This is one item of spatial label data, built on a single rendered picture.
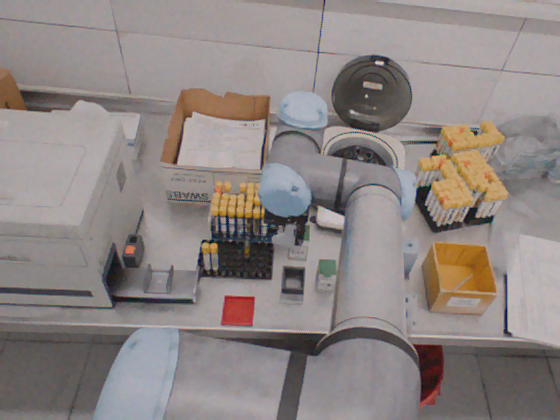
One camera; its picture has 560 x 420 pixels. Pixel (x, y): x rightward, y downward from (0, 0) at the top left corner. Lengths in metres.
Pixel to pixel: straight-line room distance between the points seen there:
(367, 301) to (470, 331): 0.76
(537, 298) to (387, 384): 0.95
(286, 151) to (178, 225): 0.63
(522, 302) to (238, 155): 0.80
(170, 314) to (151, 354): 0.76
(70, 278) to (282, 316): 0.43
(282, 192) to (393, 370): 0.33
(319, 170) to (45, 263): 0.59
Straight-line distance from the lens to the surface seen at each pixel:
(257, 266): 1.18
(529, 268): 1.37
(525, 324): 1.28
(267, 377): 0.39
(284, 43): 1.38
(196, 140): 1.39
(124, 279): 1.17
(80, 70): 1.57
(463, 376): 2.18
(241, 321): 1.14
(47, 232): 0.99
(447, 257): 1.26
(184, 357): 0.40
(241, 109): 1.43
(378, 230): 0.57
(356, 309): 0.48
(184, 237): 1.26
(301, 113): 0.74
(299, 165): 0.69
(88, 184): 1.00
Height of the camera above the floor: 1.90
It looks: 47 degrees down
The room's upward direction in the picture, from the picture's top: 11 degrees clockwise
